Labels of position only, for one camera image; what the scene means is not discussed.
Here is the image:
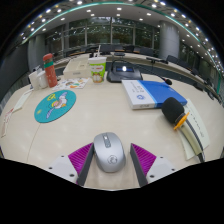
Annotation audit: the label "long curved conference table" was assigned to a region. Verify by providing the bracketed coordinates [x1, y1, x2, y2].
[53, 51, 221, 103]

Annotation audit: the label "handheld microphone black foam head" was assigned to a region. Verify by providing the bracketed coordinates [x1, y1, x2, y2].
[161, 96, 206, 163]

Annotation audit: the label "red drink bottle green band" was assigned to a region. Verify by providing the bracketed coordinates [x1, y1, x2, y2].
[42, 53, 58, 88]

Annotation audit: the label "white paper cup with straw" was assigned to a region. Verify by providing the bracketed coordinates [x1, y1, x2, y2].
[87, 44, 108, 84]

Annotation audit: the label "white lidded mug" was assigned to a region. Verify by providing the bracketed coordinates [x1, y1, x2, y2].
[36, 70, 49, 89]

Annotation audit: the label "colourful sticker sheet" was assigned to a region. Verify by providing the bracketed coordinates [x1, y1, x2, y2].
[53, 77, 90, 91]

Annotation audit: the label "silver grey computer mouse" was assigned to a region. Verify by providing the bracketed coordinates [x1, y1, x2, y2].
[92, 131, 127, 174]

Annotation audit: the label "dark office chairs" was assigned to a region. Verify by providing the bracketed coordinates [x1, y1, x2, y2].
[63, 43, 221, 101]

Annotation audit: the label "ceiling lights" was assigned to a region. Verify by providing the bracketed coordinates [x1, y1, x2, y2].
[18, 0, 224, 78]

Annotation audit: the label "round teal cartoon mouse pad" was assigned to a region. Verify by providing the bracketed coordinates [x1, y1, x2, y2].
[33, 89, 77, 124]

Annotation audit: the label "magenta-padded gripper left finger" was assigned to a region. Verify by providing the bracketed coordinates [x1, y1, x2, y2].
[47, 142, 95, 186]

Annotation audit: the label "white cardboard box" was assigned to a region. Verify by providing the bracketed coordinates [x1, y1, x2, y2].
[62, 54, 93, 80]

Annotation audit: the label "pale green paper sheet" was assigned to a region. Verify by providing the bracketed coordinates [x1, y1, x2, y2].
[178, 98, 211, 161]

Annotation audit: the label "black conference microphone console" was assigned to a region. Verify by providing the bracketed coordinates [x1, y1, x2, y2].
[106, 59, 173, 86]

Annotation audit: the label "blue and white book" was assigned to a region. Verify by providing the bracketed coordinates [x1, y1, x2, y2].
[121, 79, 188, 110]

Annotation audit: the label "white printed booklet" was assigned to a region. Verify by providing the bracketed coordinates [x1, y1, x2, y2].
[12, 88, 34, 113]

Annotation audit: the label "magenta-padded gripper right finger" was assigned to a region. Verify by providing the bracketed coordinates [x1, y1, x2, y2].
[129, 143, 177, 188]

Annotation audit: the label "red and white leaflet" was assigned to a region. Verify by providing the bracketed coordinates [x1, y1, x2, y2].
[0, 107, 15, 138]

